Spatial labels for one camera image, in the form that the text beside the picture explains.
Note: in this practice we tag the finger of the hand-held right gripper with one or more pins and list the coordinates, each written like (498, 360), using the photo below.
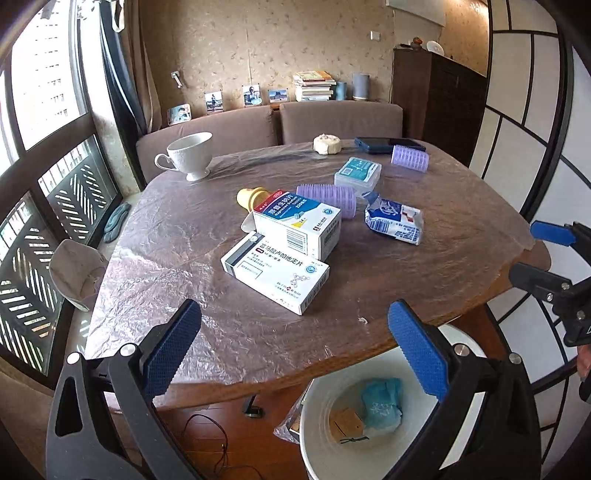
(551, 233)
(538, 277)

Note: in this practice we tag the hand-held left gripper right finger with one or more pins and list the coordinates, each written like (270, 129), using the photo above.
(418, 350)

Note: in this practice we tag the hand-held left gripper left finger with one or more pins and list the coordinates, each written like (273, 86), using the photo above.
(174, 344)

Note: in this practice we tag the white and grey medicine box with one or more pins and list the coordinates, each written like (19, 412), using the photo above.
(272, 272)

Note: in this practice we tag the blue white snack packet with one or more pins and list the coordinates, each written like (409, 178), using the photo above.
(392, 221)

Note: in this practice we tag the white plastic bin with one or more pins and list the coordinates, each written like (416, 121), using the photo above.
(323, 443)

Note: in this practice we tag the small yellow bottle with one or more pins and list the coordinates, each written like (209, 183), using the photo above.
(248, 197)

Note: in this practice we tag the red and blue medicine box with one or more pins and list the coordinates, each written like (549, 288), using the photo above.
(295, 221)

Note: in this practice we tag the cream tissue paper roll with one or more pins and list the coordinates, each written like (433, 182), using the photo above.
(327, 144)

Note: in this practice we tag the person's right hand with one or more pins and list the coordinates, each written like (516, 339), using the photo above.
(585, 364)

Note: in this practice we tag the crumpled blue wrapper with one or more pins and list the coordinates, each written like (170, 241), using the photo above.
(381, 401)

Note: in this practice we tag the wooden table with plastic cover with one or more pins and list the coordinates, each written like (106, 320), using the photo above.
(184, 258)

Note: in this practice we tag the brown paper tag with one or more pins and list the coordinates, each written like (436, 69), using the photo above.
(346, 422)

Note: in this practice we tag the grey baseball cap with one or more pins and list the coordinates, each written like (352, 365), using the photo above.
(69, 267)

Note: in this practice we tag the clear plastic bag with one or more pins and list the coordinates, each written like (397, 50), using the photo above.
(291, 420)

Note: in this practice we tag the purple hair roller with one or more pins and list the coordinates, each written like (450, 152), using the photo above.
(410, 157)
(323, 194)

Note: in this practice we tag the white panelled partition screen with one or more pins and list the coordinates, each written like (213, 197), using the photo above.
(517, 69)

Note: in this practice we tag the dark wooden cabinet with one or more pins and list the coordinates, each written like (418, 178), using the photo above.
(443, 101)

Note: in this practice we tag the black patterned window railing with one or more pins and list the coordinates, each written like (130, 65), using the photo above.
(74, 194)

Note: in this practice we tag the clear plastic box teal label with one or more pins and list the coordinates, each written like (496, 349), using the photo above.
(358, 171)

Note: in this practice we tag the dark blue smartphone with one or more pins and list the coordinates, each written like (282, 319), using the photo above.
(383, 144)

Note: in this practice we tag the white porcelain cup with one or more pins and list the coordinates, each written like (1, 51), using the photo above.
(189, 152)

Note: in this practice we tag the brown upholstered chair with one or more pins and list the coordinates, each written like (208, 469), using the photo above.
(341, 120)
(231, 131)

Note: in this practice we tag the white round plate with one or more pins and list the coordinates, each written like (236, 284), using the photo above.
(433, 47)

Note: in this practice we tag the small standing photo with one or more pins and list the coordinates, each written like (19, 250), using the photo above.
(179, 114)
(252, 96)
(214, 102)
(279, 96)

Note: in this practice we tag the small orange figurine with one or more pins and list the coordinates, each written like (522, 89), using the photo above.
(417, 43)

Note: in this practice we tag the grey cylinder speaker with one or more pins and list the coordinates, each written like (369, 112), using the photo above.
(361, 86)

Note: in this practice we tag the blue cylinder container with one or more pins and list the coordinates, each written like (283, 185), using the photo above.
(340, 91)

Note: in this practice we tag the dark blue curtain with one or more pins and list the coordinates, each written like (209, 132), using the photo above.
(122, 92)

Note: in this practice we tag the beige sheer curtain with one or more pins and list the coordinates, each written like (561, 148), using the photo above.
(145, 69)

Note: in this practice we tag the stack of books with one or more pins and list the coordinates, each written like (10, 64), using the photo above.
(314, 86)

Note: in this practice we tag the black metal bracket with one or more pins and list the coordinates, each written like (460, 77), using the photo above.
(253, 408)

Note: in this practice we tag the metal wall hook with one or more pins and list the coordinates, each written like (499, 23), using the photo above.
(177, 79)

